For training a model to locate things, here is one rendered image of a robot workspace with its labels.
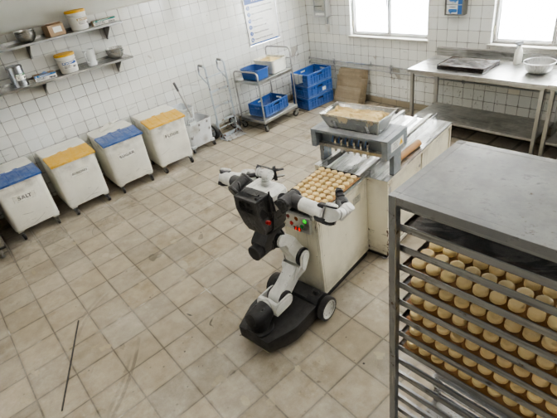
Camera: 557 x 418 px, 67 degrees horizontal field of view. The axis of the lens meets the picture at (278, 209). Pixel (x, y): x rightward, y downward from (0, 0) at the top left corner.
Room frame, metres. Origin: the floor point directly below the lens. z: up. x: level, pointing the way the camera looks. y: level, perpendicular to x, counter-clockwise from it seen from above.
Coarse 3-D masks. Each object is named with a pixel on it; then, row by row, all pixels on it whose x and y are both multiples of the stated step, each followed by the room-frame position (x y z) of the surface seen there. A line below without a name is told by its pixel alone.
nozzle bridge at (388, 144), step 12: (312, 132) 3.36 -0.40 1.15; (324, 132) 3.27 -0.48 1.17; (336, 132) 3.21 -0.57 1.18; (348, 132) 3.16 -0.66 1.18; (360, 132) 3.13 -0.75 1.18; (384, 132) 3.05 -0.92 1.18; (396, 132) 3.01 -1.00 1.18; (312, 144) 3.37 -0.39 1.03; (324, 144) 3.32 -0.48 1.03; (336, 144) 3.25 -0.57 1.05; (372, 144) 3.05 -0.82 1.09; (384, 144) 2.88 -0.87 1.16; (396, 144) 2.96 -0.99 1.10; (324, 156) 3.42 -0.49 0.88; (384, 156) 2.88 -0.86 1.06; (396, 156) 2.96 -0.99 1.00; (396, 168) 2.96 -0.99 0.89
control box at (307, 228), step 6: (294, 216) 2.62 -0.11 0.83; (300, 216) 2.59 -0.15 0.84; (306, 216) 2.57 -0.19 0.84; (288, 222) 2.67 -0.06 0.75; (294, 222) 2.63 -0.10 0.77; (300, 222) 2.59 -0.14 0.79; (306, 222) 2.54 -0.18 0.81; (294, 228) 2.63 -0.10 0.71; (300, 228) 2.59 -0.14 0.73; (306, 228) 2.55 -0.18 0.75
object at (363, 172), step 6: (432, 114) 3.90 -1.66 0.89; (420, 120) 3.78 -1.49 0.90; (426, 120) 3.81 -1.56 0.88; (414, 126) 3.67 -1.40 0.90; (420, 126) 3.72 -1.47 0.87; (408, 132) 3.57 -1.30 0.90; (372, 162) 3.12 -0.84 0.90; (378, 162) 3.15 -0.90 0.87; (366, 168) 3.02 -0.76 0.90; (360, 174) 2.95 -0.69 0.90; (366, 174) 3.02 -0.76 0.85; (360, 180) 2.95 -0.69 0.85; (312, 216) 2.50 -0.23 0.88
